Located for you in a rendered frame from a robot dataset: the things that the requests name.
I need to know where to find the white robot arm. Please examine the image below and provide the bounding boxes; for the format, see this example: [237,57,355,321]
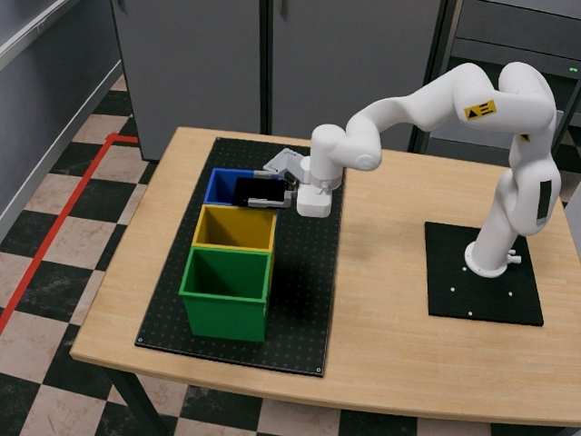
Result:
[278,63,561,278]

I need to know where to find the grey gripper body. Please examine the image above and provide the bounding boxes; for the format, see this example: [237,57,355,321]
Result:
[297,156,340,218]

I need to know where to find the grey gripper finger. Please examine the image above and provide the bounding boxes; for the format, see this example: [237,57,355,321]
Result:
[248,183,299,208]
[253,171,299,183]

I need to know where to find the green open-top bin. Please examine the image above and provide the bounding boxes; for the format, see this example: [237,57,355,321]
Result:
[179,246,271,342]

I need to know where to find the blue bin with label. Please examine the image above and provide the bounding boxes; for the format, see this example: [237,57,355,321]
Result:
[203,168,280,251]

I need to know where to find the yellow open-top bin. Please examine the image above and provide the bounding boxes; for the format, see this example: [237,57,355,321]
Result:
[192,204,277,294]

